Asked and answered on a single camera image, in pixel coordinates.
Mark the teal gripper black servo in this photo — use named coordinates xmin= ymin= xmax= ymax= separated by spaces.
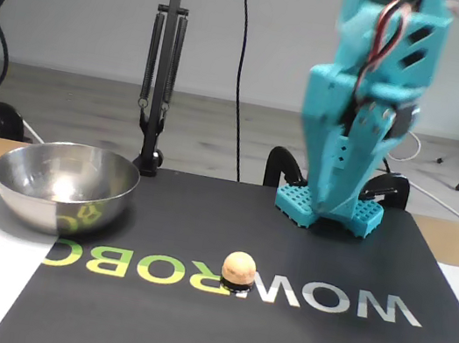
xmin=284 ymin=59 xmax=427 ymax=232

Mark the wooden ball with black base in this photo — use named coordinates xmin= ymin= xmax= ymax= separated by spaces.
xmin=217 ymin=248 xmax=260 ymax=297

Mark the teal perforated robot base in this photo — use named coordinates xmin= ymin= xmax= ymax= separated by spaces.
xmin=269 ymin=178 xmax=387 ymax=243

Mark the metal bowl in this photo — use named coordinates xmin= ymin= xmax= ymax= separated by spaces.
xmin=0 ymin=129 xmax=145 ymax=249

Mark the black mat with WOWROBO print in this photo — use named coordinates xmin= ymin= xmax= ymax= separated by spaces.
xmin=0 ymin=143 xmax=459 ymax=343

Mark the thin white floor cable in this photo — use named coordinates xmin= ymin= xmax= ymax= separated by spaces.
xmin=402 ymin=178 xmax=459 ymax=222

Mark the thin black hanging cable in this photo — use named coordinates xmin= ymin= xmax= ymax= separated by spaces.
xmin=205 ymin=0 xmax=273 ymax=183

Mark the short white cable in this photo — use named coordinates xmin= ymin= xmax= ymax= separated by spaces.
xmin=18 ymin=118 xmax=50 ymax=147

